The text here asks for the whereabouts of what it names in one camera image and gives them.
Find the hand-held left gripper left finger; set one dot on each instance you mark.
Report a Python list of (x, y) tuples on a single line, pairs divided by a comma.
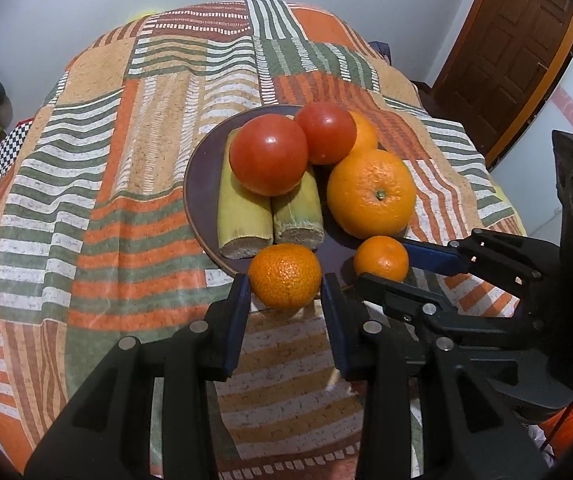
[(231, 327)]

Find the small mandarin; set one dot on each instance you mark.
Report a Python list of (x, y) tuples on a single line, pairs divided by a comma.
[(381, 258), (285, 275)]

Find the wooden door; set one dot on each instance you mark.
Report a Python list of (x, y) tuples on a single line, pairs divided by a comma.
[(506, 50)]

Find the checkered cloth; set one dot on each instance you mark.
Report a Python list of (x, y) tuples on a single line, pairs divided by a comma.
[(14, 142)]

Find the purple plate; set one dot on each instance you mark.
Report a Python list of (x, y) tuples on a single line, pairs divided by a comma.
[(206, 185)]

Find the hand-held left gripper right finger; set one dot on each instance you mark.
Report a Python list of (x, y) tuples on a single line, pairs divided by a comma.
[(335, 330)]

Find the red tomato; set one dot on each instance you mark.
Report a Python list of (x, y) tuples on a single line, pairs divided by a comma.
[(326, 132), (269, 155)]

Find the large orange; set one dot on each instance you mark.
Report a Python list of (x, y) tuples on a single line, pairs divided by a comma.
[(371, 195), (366, 135)]

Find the striped patchwork blanket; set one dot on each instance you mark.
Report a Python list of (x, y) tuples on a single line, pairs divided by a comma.
[(91, 210)]

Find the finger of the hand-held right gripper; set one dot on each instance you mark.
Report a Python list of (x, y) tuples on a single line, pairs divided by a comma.
[(406, 297), (434, 260)]

